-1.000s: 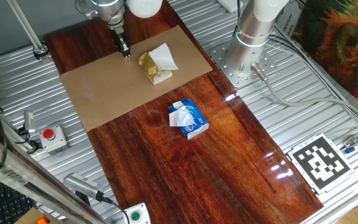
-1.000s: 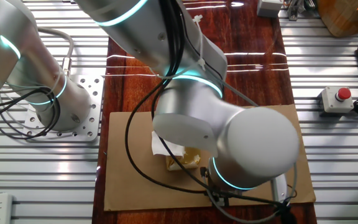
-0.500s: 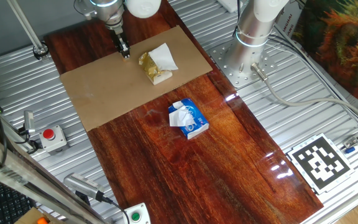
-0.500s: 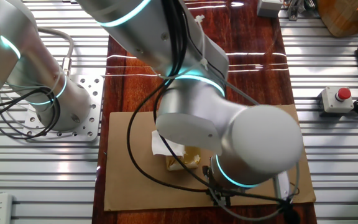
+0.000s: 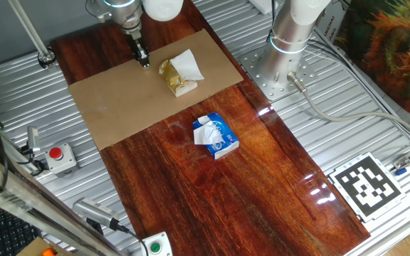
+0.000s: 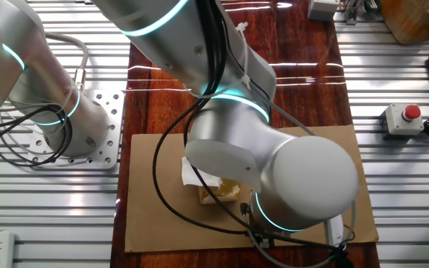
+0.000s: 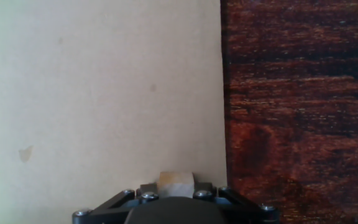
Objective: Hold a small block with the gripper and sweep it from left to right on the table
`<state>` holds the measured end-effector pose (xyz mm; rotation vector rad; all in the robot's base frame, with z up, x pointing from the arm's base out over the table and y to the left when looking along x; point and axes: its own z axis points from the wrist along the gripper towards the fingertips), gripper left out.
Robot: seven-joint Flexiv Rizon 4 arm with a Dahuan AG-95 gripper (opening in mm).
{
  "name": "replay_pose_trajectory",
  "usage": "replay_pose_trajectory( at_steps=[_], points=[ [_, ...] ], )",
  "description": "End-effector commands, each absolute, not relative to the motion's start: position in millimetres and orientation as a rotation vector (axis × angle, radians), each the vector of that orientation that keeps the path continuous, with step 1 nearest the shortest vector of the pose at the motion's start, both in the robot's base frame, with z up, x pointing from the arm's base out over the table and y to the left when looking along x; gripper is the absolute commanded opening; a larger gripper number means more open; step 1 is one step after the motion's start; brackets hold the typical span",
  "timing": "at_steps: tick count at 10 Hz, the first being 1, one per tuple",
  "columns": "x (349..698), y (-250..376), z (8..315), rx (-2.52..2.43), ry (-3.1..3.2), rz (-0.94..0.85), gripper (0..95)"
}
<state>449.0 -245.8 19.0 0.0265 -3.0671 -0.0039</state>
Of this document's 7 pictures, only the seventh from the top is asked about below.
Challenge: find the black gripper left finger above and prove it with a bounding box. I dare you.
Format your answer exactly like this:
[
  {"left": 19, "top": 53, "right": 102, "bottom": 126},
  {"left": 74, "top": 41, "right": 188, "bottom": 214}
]
[{"left": 71, "top": 182, "right": 160, "bottom": 224}]

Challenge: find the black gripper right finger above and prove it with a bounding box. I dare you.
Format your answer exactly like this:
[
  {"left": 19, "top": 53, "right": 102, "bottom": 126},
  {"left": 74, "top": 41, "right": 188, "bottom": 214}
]
[{"left": 193, "top": 181, "right": 281, "bottom": 224}]

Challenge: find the small wooden block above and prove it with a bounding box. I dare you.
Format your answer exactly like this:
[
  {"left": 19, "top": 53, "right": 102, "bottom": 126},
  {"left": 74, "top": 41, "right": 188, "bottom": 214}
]
[{"left": 156, "top": 171, "right": 196, "bottom": 199}]

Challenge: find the brown cardboard sheet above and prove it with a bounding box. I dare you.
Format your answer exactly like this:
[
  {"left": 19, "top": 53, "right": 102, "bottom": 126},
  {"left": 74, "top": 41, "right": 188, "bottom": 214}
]
[{"left": 0, "top": 0, "right": 229, "bottom": 224}]

